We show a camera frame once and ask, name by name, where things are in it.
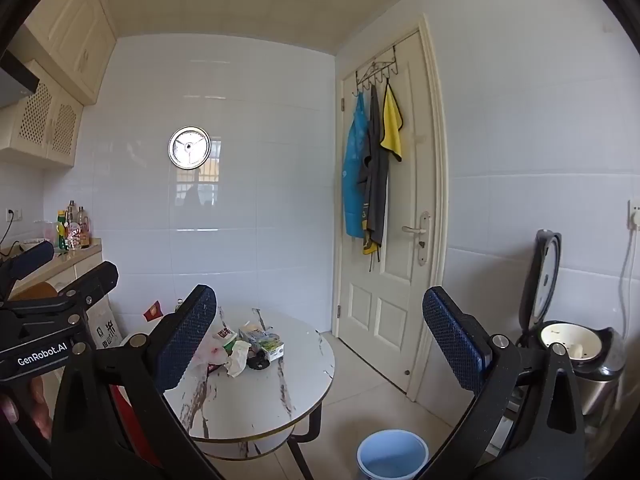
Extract metal door handle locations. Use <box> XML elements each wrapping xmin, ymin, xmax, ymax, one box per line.
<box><xmin>401</xmin><ymin>211</ymin><xmax>432</xmax><ymax>266</ymax></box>

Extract black over-door hook rack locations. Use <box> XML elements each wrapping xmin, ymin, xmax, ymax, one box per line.
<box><xmin>352</xmin><ymin>46</ymin><xmax>398</xmax><ymax>97</ymax></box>

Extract white power cable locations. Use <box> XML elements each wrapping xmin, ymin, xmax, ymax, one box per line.
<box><xmin>620</xmin><ymin>230</ymin><xmax>638</xmax><ymax>341</ymax></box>

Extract yellow cloth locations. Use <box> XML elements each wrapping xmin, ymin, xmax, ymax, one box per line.
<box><xmin>380</xmin><ymin>82</ymin><xmax>404</xmax><ymax>162</ymax></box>

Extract person's left hand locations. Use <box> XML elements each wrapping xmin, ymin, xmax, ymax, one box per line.
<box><xmin>0</xmin><ymin>375</ymin><xmax>56</xmax><ymax>441</ymax></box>

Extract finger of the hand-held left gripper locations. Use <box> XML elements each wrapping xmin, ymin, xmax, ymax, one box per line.
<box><xmin>0</xmin><ymin>241</ymin><xmax>55</xmax><ymax>301</ymax></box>
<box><xmin>0</xmin><ymin>261</ymin><xmax>120</xmax><ymax>354</ymax></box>

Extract white panel door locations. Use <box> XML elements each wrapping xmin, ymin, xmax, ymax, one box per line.
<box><xmin>334</xmin><ymin>15</ymin><xmax>448</xmax><ymax>403</ymax></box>

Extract blue apron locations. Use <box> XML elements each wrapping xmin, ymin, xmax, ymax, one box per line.
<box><xmin>343</xmin><ymin>91</ymin><xmax>371</xmax><ymax>239</ymax></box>

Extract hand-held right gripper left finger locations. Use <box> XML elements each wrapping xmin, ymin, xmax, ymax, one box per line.
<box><xmin>50</xmin><ymin>284</ymin><xmax>226</xmax><ymax>480</ymax></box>

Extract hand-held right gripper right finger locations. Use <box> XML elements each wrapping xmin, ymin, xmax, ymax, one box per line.
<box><xmin>422</xmin><ymin>286</ymin><xmax>586</xmax><ymax>480</ymax></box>

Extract cream lattice door cabinet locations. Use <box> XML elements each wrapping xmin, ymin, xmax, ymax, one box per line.
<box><xmin>0</xmin><ymin>60</ymin><xmax>85</xmax><ymax>170</ymax></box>

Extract cream wall cabinet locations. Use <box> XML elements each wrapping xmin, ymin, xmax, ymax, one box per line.
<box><xmin>22</xmin><ymin>0</ymin><xmax>118</xmax><ymax>106</ymax></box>

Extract white tissue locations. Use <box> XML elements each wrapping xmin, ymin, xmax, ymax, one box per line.
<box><xmin>227</xmin><ymin>341</ymin><xmax>252</xmax><ymax>378</ymax></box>

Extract black cable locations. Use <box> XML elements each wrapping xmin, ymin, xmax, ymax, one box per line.
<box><xmin>0</xmin><ymin>217</ymin><xmax>26</xmax><ymax>256</ymax></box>

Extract steel rice cooker black lid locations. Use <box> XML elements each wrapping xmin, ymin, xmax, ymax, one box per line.
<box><xmin>517</xmin><ymin>229</ymin><xmax>626</xmax><ymax>416</ymax></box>

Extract blue plastic bucket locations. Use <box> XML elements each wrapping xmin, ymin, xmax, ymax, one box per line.
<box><xmin>356</xmin><ymin>429</ymin><xmax>430</xmax><ymax>480</ymax></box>

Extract white plastic bag red stains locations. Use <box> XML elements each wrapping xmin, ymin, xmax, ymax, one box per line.
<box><xmin>190</xmin><ymin>332</ymin><xmax>236</xmax><ymax>376</ymax></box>

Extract brown wooden board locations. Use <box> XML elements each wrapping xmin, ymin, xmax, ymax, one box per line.
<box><xmin>10</xmin><ymin>282</ymin><xmax>58</xmax><ymax>303</ymax></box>

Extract round marble table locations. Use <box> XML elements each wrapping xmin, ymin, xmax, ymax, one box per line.
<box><xmin>120</xmin><ymin>307</ymin><xmax>337</xmax><ymax>461</ymax></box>

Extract round metal wall disc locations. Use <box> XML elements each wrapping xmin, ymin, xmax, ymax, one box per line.
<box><xmin>167</xmin><ymin>126</ymin><xmax>211</xmax><ymax>171</ymax></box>

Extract dark range hood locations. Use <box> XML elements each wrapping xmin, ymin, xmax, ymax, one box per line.
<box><xmin>0</xmin><ymin>50</ymin><xmax>40</xmax><ymax>108</ymax></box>

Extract beige kitchen counter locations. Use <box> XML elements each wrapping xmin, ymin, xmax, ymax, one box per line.
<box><xmin>0</xmin><ymin>237</ymin><xmax>104</xmax><ymax>311</ymax></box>

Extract white printed bag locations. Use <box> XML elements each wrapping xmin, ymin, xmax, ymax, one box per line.
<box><xmin>82</xmin><ymin>300</ymin><xmax>123</xmax><ymax>351</ymax></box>

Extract clear bottle dark cap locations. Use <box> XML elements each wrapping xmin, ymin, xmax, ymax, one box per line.
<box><xmin>66</xmin><ymin>200</ymin><xmax>81</xmax><ymax>251</ymax></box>

